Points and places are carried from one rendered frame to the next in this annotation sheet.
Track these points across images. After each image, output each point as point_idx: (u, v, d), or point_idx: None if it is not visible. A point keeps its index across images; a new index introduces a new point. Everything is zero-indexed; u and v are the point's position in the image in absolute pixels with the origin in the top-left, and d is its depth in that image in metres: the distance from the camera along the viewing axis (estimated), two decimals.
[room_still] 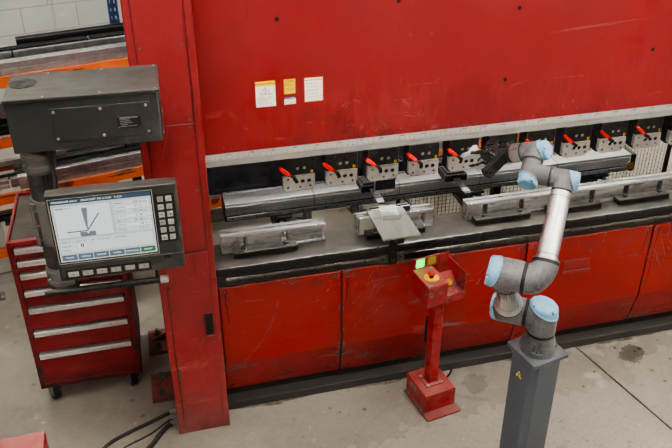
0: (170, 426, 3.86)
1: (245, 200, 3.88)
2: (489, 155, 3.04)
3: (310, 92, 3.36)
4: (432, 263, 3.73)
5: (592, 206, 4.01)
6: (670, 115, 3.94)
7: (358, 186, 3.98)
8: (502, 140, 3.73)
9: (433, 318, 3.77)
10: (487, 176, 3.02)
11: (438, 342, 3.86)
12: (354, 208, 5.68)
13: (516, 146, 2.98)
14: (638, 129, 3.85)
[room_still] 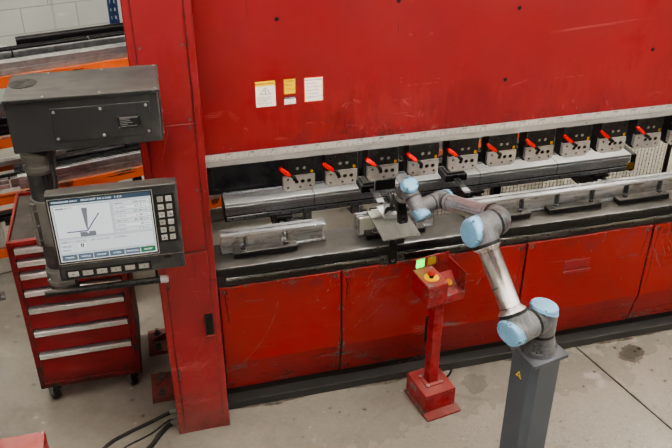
0: (170, 426, 3.86)
1: (245, 200, 3.88)
2: (392, 208, 3.59)
3: (310, 92, 3.36)
4: (432, 263, 3.73)
5: (592, 206, 4.01)
6: (670, 115, 3.94)
7: (358, 186, 3.98)
8: (502, 140, 3.73)
9: (433, 318, 3.77)
10: (404, 222, 3.58)
11: (438, 342, 3.86)
12: (354, 208, 5.68)
13: (396, 194, 3.50)
14: (638, 129, 3.85)
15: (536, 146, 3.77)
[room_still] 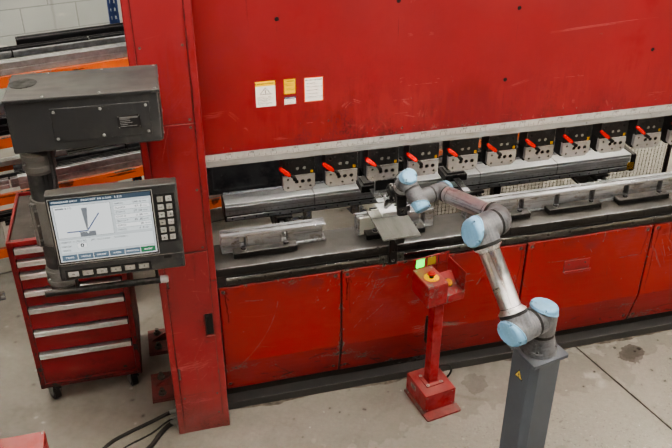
0: (170, 426, 3.86)
1: (245, 200, 3.88)
2: (392, 200, 3.57)
3: (310, 92, 3.36)
4: (432, 263, 3.73)
5: (592, 206, 4.01)
6: (670, 115, 3.94)
7: (358, 186, 3.98)
8: (502, 140, 3.73)
9: (433, 318, 3.77)
10: (403, 215, 3.55)
11: (438, 342, 3.86)
12: (354, 208, 5.68)
13: (395, 186, 3.47)
14: (638, 129, 3.85)
15: (536, 146, 3.77)
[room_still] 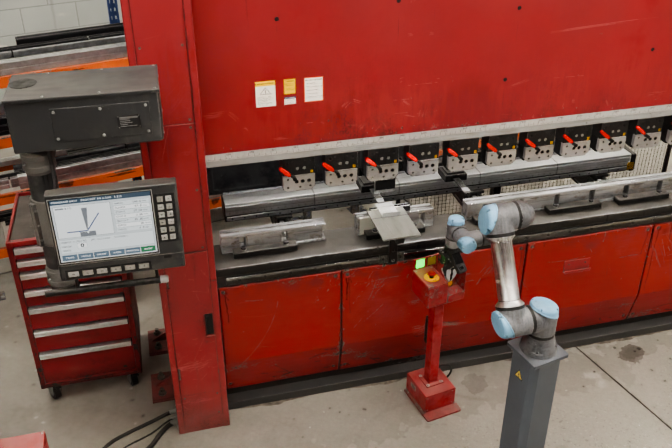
0: (170, 426, 3.86)
1: (245, 200, 3.88)
2: (448, 262, 3.62)
3: (310, 92, 3.36)
4: (432, 263, 3.73)
5: (592, 206, 4.01)
6: (670, 115, 3.94)
7: (358, 186, 3.98)
8: (502, 140, 3.73)
9: (433, 318, 3.77)
10: (464, 270, 3.58)
11: (438, 342, 3.86)
12: (354, 208, 5.68)
13: (447, 240, 3.57)
14: (638, 129, 3.85)
15: (536, 146, 3.77)
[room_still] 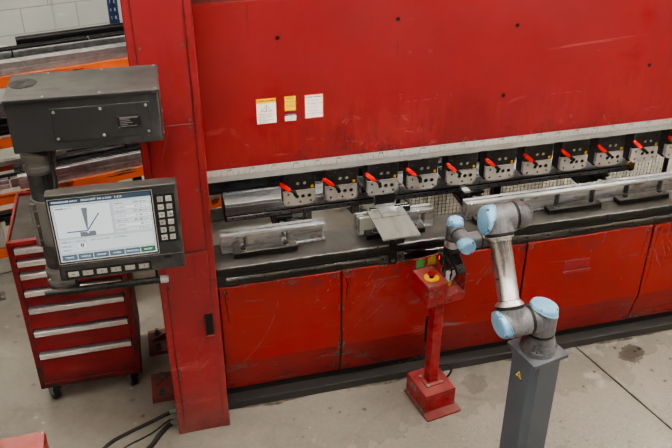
0: (170, 426, 3.86)
1: (245, 200, 3.88)
2: (447, 263, 3.62)
3: (310, 109, 3.40)
4: (432, 263, 3.73)
5: (592, 206, 4.01)
6: (667, 129, 3.98)
7: (358, 186, 3.98)
8: (500, 155, 3.77)
9: (433, 318, 3.77)
10: (463, 271, 3.58)
11: (438, 342, 3.86)
12: (354, 208, 5.68)
13: (446, 241, 3.58)
14: (635, 143, 3.89)
15: (534, 160, 3.81)
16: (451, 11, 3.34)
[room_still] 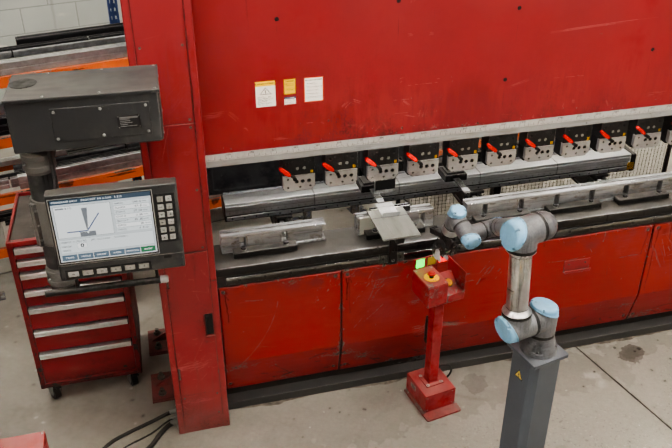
0: (170, 426, 3.86)
1: (245, 200, 3.88)
2: None
3: (310, 92, 3.36)
4: (432, 263, 3.73)
5: (592, 206, 4.01)
6: (670, 115, 3.94)
7: (358, 186, 3.98)
8: (502, 140, 3.73)
9: (433, 318, 3.77)
10: (432, 226, 3.52)
11: (438, 342, 3.86)
12: (354, 208, 5.68)
13: None
14: (638, 129, 3.85)
15: (536, 146, 3.77)
16: None
